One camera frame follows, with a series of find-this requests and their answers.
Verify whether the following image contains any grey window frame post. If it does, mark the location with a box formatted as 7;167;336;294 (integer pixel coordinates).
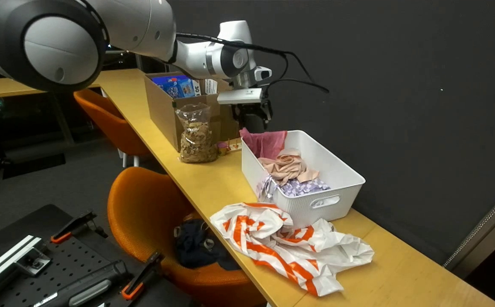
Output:
444;179;495;280

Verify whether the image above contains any peach cloth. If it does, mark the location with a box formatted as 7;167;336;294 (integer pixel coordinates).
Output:
258;150;321;188

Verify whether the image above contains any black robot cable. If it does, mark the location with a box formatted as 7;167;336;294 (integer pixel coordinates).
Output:
176;33;333;96

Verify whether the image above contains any empty orange chair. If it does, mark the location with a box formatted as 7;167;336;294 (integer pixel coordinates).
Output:
72;89;154;162

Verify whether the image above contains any clear jar of nuts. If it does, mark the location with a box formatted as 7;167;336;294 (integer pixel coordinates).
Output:
174;101;222;166

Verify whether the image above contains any large brown cardboard box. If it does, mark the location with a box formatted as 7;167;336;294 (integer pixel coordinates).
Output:
144;72;241;154

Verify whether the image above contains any orange handled black clamp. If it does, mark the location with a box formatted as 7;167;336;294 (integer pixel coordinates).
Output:
120;251;166;302
50;210;99;246

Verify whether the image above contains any white plastic bin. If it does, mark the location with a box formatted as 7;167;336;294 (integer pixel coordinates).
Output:
239;128;367;229

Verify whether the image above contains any dark cloth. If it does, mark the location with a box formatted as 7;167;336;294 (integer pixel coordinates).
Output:
171;219;241;271

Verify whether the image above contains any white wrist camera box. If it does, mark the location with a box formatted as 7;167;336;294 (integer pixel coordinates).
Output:
215;87;265;108

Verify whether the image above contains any black perforated robot base table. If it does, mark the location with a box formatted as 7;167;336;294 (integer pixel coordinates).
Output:
0;203;195;307

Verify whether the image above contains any orange chair with dark cloth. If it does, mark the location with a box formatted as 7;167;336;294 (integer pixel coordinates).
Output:
106;166;266;307

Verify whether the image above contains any white paper leaflet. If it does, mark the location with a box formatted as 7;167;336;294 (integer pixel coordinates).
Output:
203;77;220;97

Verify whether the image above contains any orange and white striped cloth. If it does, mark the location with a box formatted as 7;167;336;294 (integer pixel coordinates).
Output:
208;202;376;299

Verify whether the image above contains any purple and white checkered cloth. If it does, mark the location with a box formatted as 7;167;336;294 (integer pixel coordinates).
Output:
256;176;333;200

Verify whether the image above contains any blue snack carton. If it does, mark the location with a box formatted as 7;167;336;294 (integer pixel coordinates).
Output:
150;75;203;101

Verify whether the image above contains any silver aluminium rail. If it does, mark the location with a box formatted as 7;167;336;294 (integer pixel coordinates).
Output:
0;234;45;287

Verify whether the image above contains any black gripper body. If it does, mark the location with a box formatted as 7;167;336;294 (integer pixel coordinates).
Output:
232;101;275;135

